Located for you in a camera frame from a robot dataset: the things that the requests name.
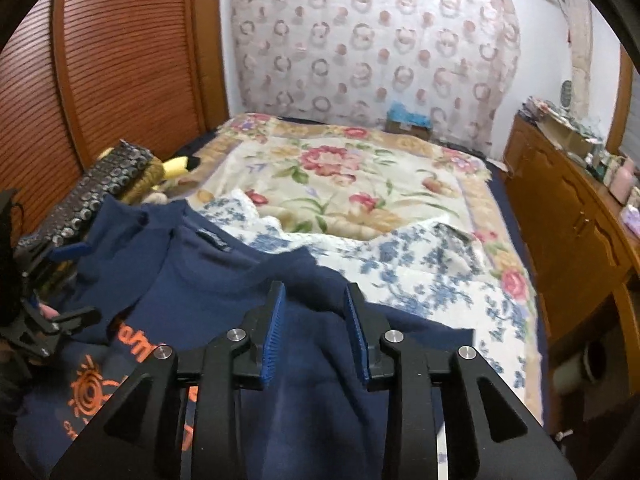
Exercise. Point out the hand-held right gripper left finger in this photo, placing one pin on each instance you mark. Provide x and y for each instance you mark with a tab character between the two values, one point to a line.
272	335

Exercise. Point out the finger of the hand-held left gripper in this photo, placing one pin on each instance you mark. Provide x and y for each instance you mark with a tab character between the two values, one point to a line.
70	251
65	321

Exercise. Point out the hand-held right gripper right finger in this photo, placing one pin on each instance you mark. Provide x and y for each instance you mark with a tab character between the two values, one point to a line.
357	335

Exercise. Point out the navy sweatshirt with orange print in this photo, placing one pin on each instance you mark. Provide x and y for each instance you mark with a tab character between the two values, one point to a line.
300	272

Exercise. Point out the white quilt with blue flowers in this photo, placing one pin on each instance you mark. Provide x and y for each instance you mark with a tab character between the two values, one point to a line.
425	280

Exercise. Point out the gold patterned cushion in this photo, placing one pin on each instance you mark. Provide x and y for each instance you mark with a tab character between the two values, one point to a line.
145	180

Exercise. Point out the yellow plush toy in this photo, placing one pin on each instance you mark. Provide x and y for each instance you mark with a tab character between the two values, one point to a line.
175	165

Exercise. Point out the beige blanket with pink flowers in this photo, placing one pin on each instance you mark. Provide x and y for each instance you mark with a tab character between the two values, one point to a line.
325	170

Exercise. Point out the small cardboard box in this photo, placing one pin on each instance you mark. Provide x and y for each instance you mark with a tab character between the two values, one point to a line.
405	131

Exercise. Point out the white cylindrical container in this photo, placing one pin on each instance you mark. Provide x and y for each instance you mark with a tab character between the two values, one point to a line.
575	370

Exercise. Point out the light blue cloth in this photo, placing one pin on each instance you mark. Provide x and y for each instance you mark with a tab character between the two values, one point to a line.
407	112

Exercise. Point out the wooden cabinet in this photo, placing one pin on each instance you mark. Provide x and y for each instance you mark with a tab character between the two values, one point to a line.
550	200

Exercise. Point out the open cardboard box with clutter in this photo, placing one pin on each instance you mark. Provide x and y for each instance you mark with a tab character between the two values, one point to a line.
565	135

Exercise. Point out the purple packet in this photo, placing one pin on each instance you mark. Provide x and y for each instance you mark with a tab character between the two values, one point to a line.
631	220

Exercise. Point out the sheer curtain with pink rings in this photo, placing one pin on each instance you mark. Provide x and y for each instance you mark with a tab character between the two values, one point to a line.
375	35

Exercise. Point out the pink vase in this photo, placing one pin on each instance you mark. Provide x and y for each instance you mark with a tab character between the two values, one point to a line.
622	182

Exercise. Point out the small grey fan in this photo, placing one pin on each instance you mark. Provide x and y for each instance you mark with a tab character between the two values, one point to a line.
567	95

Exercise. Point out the grey window blind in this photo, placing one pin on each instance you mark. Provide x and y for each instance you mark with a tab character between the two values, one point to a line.
632	125

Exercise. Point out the beige lace curtain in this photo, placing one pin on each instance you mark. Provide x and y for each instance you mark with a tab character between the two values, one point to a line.
580	50

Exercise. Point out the wooden window frame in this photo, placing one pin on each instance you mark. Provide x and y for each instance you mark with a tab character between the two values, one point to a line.
620	100

